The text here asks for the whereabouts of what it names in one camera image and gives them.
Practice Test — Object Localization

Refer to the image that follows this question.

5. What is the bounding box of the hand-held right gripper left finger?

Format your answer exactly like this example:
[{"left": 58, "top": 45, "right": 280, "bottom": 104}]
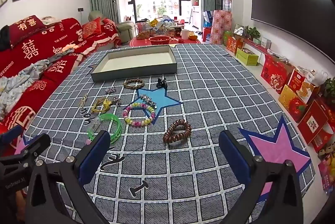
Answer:
[{"left": 25, "top": 130, "right": 116, "bottom": 224}]

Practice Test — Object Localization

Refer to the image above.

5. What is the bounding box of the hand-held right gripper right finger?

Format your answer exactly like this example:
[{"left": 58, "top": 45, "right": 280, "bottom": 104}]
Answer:
[{"left": 218, "top": 130, "right": 304, "bottom": 224}]

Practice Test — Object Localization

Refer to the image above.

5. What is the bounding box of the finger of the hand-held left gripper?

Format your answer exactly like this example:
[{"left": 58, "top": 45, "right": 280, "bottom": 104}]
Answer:
[
  {"left": 0, "top": 134, "right": 51, "bottom": 165},
  {"left": 0, "top": 125, "right": 24, "bottom": 147}
]

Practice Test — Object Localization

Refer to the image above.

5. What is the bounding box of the green transparent bangle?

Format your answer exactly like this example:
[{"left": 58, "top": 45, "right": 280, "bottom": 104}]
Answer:
[{"left": 87, "top": 113, "right": 123, "bottom": 145}]

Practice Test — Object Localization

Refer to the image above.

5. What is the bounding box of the colourful beaded bracelet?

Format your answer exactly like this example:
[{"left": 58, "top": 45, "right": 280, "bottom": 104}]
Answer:
[{"left": 123, "top": 102, "right": 156, "bottom": 126}]

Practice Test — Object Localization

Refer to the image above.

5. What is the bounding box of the yellow hair tie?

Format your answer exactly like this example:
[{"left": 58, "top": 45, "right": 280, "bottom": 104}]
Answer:
[{"left": 91, "top": 97, "right": 112, "bottom": 113}]

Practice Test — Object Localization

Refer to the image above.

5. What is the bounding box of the dark brown bead bracelet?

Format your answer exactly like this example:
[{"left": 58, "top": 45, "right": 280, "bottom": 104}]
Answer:
[{"left": 163, "top": 120, "right": 192, "bottom": 145}]

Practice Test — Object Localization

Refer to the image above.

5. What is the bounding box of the brown woven bracelet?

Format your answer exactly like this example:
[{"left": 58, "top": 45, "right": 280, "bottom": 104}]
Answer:
[{"left": 123, "top": 78, "right": 145, "bottom": 89}]

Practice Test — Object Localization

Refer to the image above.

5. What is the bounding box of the grey shallow tray box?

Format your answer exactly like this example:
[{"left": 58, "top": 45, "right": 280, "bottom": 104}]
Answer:
[{"left": 90, "top": 45, "right": 178, "bottom": 82}]

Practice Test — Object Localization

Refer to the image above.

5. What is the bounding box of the blue-grey crumpled blanket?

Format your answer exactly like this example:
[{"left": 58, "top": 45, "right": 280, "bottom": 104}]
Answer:
[{"left": 0, "top": 59, "right": 50, "bottom": 120}]

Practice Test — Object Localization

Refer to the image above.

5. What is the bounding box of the grey checked blanket with stars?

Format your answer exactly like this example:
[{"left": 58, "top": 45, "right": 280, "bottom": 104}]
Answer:
[{"left": 23, "top": 42, "right": 316, "bottom": 224}]

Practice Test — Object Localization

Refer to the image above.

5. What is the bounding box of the yellow and red box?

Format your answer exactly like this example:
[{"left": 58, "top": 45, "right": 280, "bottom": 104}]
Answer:
[{"left": 278, "top": 84, "right": 307, "bottom": 122}]

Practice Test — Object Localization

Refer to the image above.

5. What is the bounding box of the red sofa cover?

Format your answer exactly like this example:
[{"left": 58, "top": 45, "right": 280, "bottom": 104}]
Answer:
[{"left": 0, "top": 15, "right": 122, "bottom": 136}]

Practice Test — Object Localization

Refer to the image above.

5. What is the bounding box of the red box with white label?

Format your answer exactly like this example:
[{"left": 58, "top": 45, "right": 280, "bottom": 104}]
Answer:
[{"left": 297, "top": 101, "right": 335, "bottom": 146}]

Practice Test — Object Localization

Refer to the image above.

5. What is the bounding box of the large red gift box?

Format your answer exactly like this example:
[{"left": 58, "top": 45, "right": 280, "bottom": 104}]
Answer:
[{"left": 260, "top": 54, "right": 295, "bottom": 94}]

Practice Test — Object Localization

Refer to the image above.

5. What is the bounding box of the grey cloth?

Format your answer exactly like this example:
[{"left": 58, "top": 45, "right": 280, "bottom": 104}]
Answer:
[{"left": 47, "top": 47, "right": 79, "bottom": 62}]

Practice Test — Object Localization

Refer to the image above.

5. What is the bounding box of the dark clothing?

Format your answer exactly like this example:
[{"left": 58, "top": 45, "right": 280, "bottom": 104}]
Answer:
[{"left": 0, "top": 25, "right": 11, "bottom": 50}]

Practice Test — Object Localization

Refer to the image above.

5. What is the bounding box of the pink package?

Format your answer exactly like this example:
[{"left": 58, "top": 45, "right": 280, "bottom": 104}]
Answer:
[{"left": 318, "top": 151, "right": 335, "bottom": 196}]

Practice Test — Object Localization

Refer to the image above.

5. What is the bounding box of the orange and white snack box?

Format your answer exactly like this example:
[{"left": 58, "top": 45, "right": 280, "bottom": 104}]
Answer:
[{"left": 288, "top": 68, "right": 320, "bottom": 104}]

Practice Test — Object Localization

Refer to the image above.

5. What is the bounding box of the yellow-green box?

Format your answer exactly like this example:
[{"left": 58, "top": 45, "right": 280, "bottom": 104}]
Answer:
[{"left": 236, "top": 47, "right": 259, "bottom": 66}]

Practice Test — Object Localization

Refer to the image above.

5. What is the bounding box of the red rectangular pillow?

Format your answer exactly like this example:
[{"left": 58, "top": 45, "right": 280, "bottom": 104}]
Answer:
[{"left": 6, "top": 15, "right": 48, "bottom": 47}]

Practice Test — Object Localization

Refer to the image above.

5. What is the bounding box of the orange gift box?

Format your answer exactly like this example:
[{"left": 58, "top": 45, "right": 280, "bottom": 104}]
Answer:
[{"left": 225, "top": 36, "right": 245, "bottom": 54}]

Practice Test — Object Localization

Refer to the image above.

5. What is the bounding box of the leafy potted plant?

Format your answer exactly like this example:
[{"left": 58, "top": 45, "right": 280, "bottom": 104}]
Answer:
[{"left": 318, "top": 78, "right": 335, "bottom": 104}]

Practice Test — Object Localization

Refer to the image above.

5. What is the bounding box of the round printed cushion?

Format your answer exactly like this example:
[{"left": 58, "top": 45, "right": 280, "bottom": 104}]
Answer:
[{"left": 40, "top": 16, "right": 62, "bottom": 26}]

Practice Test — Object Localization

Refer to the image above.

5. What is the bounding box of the red round rug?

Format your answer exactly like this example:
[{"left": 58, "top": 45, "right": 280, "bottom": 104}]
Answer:
[{"left": 129, "top": 36, "right": 201, "bottom": 47}]

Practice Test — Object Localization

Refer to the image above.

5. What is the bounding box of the red plastic stool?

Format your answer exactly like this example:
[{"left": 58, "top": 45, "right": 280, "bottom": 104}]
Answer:
[{"left": 201, "top": 27, "right": 212, "bottom": 43}]

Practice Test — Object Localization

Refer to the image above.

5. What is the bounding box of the small potted plant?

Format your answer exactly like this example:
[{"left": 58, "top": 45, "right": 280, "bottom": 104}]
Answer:
[{"left": 245, "top": 27, "right": 261, "bottom": 40}]

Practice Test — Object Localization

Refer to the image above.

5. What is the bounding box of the red square cushion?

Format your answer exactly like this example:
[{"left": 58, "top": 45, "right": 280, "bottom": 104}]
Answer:
[{"left": 82, "top": 17, "right": 102, "bottom": 39}]

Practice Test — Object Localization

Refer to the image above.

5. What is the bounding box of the green armchair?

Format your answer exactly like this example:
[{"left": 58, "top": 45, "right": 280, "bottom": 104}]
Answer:
[{"left": 88, "top": 11, "right": 135, "bottom": 44}]

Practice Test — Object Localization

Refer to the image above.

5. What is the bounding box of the red plastic basin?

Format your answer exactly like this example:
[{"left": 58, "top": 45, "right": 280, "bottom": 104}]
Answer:
[{"left": 149, "top": 36, "right": 171, "bottom": 45}]

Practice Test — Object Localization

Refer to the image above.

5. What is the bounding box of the blue and white box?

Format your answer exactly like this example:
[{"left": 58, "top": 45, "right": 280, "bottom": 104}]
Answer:
[{"left": 203, "top": 11, "right": 214, "bottom": 28}]

